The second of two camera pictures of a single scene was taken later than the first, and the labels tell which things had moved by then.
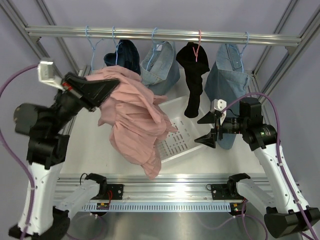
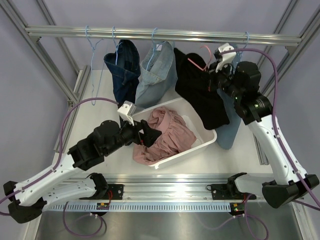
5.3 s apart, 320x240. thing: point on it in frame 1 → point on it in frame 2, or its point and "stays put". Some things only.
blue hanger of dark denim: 116,45 stays put
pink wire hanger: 196,53 → 205,68
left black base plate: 114,192 stays put
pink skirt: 139,120 → 176,136
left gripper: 90,93 → 149,135
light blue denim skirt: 160,69 stays put
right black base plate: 228,191 stays put
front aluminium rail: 161,188 stays put
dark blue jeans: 126,55 stays put
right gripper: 211,118 → 213,75
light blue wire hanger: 93,48 stays put
